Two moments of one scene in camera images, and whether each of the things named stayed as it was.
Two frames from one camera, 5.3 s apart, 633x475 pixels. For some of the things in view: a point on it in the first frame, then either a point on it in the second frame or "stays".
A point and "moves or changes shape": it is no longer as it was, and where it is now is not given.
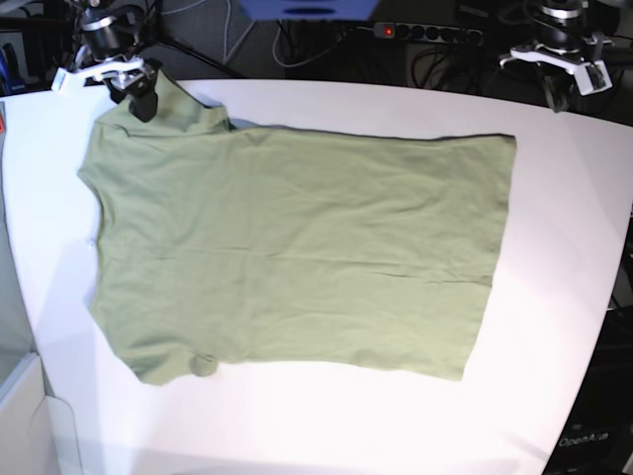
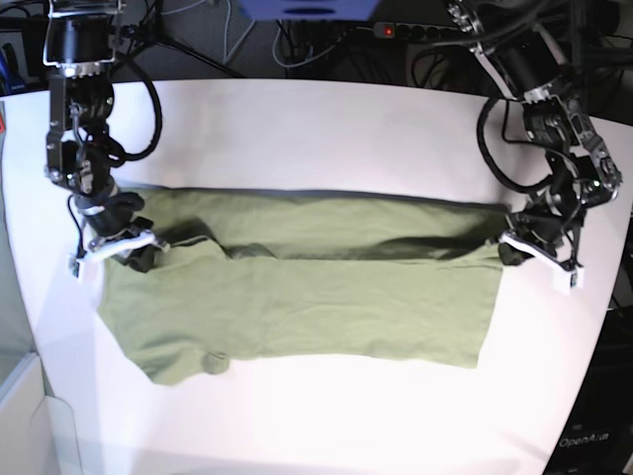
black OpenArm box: x=597 y=438 stays
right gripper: x=587 y=63 to x=528 y=234
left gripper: x=134 y=74 to x=137 y=234
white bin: x=38 y=434 stays
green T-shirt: x=371 y=250 moves or changes shape
